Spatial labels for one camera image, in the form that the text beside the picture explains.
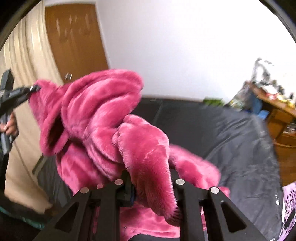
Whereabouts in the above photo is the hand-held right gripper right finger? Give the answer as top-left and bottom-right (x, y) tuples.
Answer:
(170, 169), (266, 241)

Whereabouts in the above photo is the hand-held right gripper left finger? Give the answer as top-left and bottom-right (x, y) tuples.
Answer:
(32, 170), (136, 241)

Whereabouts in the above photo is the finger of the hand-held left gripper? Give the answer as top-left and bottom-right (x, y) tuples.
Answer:
(23, 85), (41, 96)

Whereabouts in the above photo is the pink fleece robe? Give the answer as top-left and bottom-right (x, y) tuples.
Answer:
(30, 69), (230, 241)

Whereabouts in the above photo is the person's left hand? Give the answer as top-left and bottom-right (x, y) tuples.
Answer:
(0, 112), (19, 138)

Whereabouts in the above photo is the beige ribbed curtain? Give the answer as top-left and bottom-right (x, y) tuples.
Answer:
(0, 5), (64, 215)

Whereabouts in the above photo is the brown wooden door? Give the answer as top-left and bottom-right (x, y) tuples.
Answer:
(44, 3), (109, 84)

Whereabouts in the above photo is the green leafy thing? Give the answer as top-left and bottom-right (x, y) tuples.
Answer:
(203, 98), (223, 106)

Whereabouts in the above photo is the purple spotted cloth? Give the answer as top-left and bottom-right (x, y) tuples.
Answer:
(274, 182), (296, 241)

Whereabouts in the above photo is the person's dark clothing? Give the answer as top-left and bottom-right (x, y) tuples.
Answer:
(0, 190), (52, 241)

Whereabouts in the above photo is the blue chair back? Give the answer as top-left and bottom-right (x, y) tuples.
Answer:
(251, 93), (269, 118)

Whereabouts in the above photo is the wooden desk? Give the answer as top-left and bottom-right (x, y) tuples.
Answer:
(245, 80), (296, 186)

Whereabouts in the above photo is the clutter of small desk items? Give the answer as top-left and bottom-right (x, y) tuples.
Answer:
(229, 58), (296, 109)

